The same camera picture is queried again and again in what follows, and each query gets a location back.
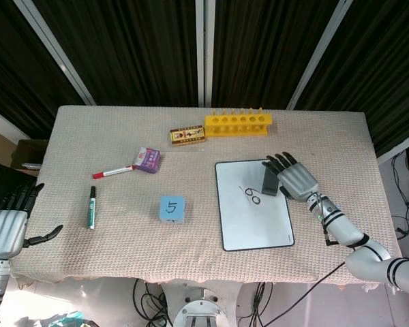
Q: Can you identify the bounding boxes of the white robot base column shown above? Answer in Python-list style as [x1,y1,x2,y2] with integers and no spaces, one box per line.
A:
[162,281,243,327]

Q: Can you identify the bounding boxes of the black pleated curtain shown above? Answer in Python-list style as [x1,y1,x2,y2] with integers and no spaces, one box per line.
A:
[32,0,200,106]
[210,0,338,108]
[295,0,409,156]
[0,0,87,139]

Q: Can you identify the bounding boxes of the black floor cable bundle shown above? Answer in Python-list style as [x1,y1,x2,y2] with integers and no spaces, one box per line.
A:
[390,148,409,241]
[132,277,170,327]

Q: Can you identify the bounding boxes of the yellow brown printed box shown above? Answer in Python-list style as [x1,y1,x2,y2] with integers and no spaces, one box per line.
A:
[169,125,207,146]

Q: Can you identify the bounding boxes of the small black-framed whiteboard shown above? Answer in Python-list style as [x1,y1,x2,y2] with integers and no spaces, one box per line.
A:
[214,159,296,253]

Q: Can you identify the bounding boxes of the green plastic bag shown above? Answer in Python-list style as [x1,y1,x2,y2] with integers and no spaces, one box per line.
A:
[37,311,87,327]

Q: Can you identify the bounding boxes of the brown cardboard box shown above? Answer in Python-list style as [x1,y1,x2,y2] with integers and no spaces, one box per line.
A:
[12,138,49,175]

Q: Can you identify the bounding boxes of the yellow test tube rack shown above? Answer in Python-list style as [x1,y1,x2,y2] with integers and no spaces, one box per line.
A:
[204,107,274,138]

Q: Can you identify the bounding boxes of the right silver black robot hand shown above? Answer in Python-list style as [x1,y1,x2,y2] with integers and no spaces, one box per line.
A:
[261,151,321,203]

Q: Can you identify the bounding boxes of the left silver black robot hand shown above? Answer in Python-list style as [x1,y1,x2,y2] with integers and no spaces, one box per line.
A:
[0,183,64,259]

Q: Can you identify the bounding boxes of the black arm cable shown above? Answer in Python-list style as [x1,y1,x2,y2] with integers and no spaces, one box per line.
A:
[252,261,347,327]

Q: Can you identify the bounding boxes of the red marker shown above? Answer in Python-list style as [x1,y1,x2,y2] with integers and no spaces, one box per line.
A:
[92,164,134,180]

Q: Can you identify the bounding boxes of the beige woven tablecloth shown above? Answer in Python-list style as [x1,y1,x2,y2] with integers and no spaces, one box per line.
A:
[9,104,405,292]

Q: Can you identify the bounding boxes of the purple carton box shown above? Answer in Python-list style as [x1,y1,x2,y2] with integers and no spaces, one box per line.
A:
[133,146,162,175]

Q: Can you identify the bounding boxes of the green marker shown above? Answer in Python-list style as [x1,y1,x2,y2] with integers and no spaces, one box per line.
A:
[86,185,97,230]

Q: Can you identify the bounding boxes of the blue numbered foam cube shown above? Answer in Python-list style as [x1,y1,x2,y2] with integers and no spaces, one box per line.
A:
[159,195,187,225]

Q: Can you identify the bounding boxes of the dark grey whiteboard eraser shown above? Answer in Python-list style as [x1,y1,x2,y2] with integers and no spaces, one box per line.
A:
[261,166,280,198]

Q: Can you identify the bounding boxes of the white metal frame post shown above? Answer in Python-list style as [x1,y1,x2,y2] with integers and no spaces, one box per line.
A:
[286,0,354,110]
[13,0,96,106]
[195,0,215,107]

